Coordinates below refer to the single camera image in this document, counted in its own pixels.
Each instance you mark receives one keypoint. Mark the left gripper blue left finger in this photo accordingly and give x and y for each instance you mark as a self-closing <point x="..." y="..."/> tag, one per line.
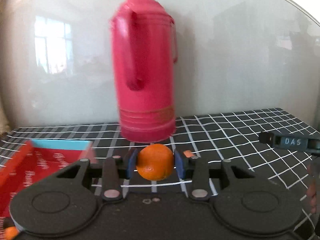
<point x="115" y="169"/>

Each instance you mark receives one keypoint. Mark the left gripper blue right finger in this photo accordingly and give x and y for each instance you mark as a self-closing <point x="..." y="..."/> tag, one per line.
<point x="196" y="169"/>

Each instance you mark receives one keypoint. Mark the large orange mandarin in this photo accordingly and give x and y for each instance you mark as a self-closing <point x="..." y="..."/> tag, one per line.
<point x="10" y="232"/>

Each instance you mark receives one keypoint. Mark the carrot chunk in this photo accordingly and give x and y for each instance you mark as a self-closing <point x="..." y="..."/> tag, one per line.
<point x="188" y="153"/>

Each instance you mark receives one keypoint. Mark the black white checked tablecloth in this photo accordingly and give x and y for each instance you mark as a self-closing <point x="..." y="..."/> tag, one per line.
<point x="214" y="136"/>

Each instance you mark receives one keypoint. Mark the colourful cardboard box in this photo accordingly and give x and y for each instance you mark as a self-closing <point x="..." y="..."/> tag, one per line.
<point x="45" y="186"/>

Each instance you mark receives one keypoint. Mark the red thermos flask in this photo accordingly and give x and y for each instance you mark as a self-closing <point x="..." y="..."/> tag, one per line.
<point x="144" y="51"/>

